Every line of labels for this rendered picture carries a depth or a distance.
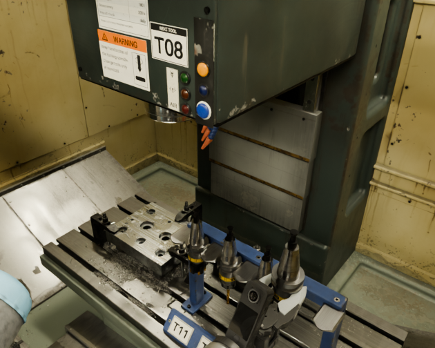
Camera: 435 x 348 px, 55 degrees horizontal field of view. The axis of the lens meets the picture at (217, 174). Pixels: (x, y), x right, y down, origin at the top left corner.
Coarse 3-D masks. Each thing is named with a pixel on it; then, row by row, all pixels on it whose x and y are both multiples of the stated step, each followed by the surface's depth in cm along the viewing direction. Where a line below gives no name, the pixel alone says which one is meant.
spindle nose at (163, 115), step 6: (144, 102) 112; (144, 108) 114; (150, 108) 111; (156, 108) 109; (162, 108) 109; (150, 114) 112; (156, 114) 110; (162, 114) 110; (168, 114) 109; (174, 114) 109; (156, 120) 112; (162, 120) 111; (168, 120) 110; (174, 120) 111; (180, 120) 111; (186, 120) 112
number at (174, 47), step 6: (168, 36) 78; (168, 42) 79; (174, 42) 78; (180, 42) 77; (168, 48) 80; (174, 48) 79; (180, 48) 78; (168, 54) 80; (174, 54) 79; (180, 54) 78; (180, 60) 79
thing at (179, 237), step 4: (180, 228) 118; (184, 228) 118; (188, 228) 118; (176, 232) 117; (180, 232) 117; (184, 232) 117; (188, 232) 117; (172, 236) 115; (176, 236) 115; (180, 236) 115; (184, 236) 115; (172, 240) 114; (176, 240) 114; (180, 240) 114; (184, 240) 114
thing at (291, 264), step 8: (288, 248) 76; (296, 248) 76; (288, 256) 76; (296, 256) 76; (280, 264) 79; (288, 264) 77; (296, 264) 77; (280, 272) 79; (288, 272) 78; (296, 272) 78; (288, 280) 78
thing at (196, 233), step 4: (192, 220) 109; (200, 220) 109; (192, 224) 108; (196, 224) 108; (200, 224) 108; (192, 228) 109; (196, 228) 108; (200, 228) 109; (192, 232) 109; (196, 232) 109; (200, 232) 109; (192, 236) 110; (196, 236) 109; (200, 236) 110; (188, 240) 112; (192, 240) 110; (196, 240) 110; (200, 240) 110; (204, 240) 112; (192, 244) 111; (196, 244) 110; (200, 244) 110
